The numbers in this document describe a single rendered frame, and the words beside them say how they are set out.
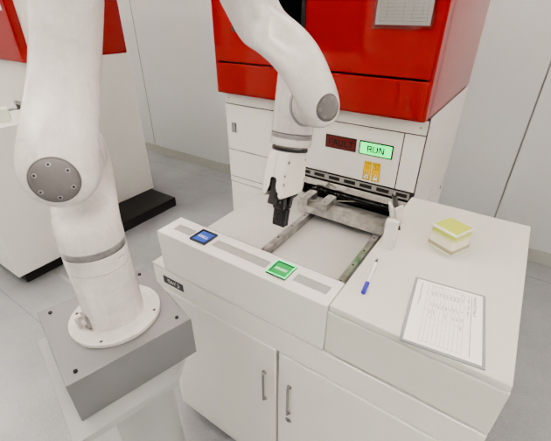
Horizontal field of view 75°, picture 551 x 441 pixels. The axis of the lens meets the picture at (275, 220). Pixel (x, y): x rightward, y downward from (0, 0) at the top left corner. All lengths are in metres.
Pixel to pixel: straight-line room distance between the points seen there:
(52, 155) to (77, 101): 0.09
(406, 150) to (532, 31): 1.53
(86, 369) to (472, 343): 0.73
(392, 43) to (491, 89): 1.58
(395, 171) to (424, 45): 0.40
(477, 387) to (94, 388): 0.71
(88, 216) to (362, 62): 0.87
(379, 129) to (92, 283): 0.95
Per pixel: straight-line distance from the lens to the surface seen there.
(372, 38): 1.18
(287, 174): 0.72
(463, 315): 0.86
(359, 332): 0.81
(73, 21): 0.64
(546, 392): 2.20
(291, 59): 0.63
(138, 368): 0.85
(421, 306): 0.84
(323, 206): 1.30
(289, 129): 0.71
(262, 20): 0.67
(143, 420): 1.06
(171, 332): 0.83
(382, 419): 0.98
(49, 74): 0.64
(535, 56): 2.65
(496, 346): 0.83
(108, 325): 0.84
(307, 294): 0.82
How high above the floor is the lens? 1.51
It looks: 31 degrees down
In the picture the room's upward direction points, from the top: straight up
